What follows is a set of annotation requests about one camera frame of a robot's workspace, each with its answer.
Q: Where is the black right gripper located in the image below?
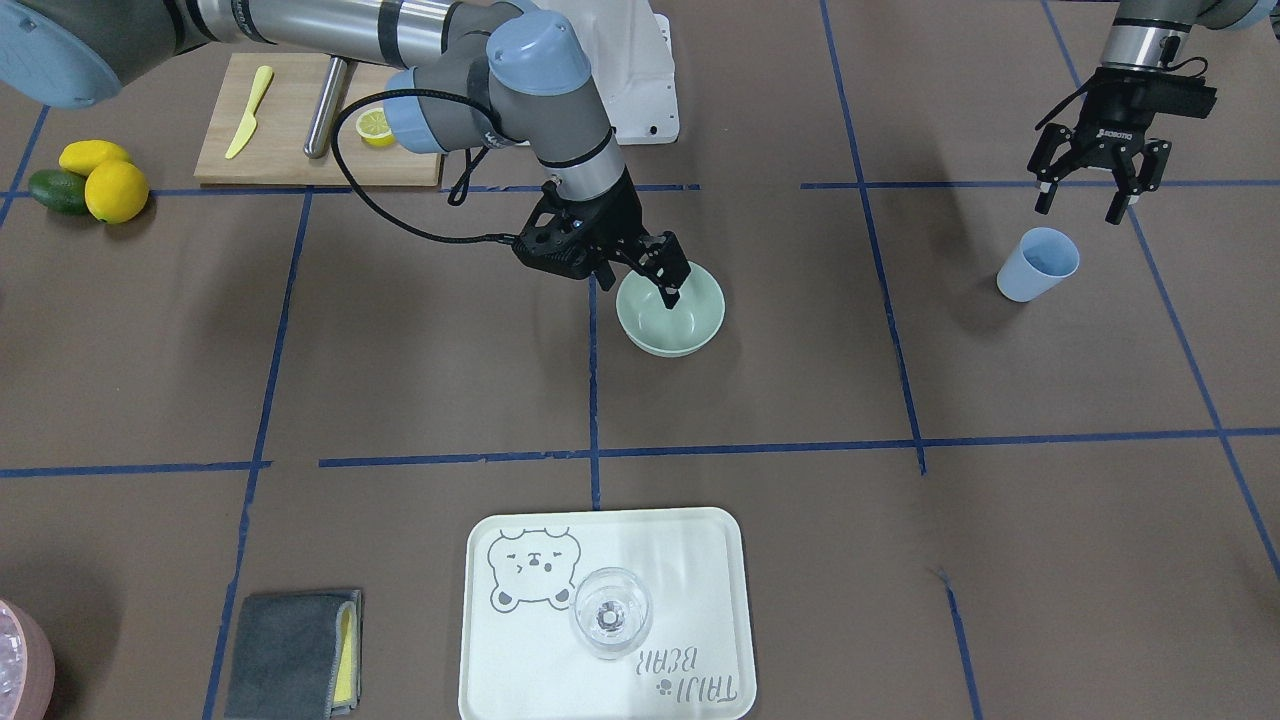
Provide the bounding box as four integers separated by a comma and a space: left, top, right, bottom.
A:
512, 170, 691, 310

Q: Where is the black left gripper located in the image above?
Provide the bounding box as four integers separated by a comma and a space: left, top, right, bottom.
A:
1028, 67, 1217, 225

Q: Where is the light blue plastic cup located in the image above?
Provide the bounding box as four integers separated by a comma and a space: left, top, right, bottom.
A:
996, 227, 1082, 304

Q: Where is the green ceramic bowl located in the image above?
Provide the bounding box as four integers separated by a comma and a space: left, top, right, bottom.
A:
614, 263, 726, 357

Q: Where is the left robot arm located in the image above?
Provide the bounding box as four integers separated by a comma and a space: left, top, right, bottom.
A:
1027, 1, 1277, 225

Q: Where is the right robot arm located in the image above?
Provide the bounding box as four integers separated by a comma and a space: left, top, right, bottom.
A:
3, 1, 691, 307

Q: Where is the lemon half slice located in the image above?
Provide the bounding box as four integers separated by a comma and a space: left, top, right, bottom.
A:
356, 108, 397, 149

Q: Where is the steel muddler black cap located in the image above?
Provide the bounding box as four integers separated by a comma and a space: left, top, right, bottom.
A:
303, 56, 351, 160

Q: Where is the clear wine glass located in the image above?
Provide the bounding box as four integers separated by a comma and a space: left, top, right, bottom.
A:
572, 568, 655, 661

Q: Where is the cream bear tray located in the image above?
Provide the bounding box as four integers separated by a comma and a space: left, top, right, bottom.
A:
458, 507, 758, 719

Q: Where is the wooden cutting board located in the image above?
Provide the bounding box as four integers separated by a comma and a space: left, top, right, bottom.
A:
195, 53, 443, 188

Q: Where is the yellow plastic knife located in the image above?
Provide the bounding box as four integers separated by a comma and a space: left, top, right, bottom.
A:
223, 65, 275, 160

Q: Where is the grey and yellow cloth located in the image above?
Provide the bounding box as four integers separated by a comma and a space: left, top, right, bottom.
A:
223, 588, 364, 719

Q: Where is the whole yellow lemon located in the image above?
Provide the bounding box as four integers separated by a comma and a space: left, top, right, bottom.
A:
84, 160, 150, 225

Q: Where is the green avocado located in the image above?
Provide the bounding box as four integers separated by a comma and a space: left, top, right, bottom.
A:
27, 168, 90, 217

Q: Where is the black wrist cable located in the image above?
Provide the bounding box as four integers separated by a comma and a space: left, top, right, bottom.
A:
330, 90, 521, 246

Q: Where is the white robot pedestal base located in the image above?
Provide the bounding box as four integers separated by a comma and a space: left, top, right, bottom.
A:
575, 1, 681, 145

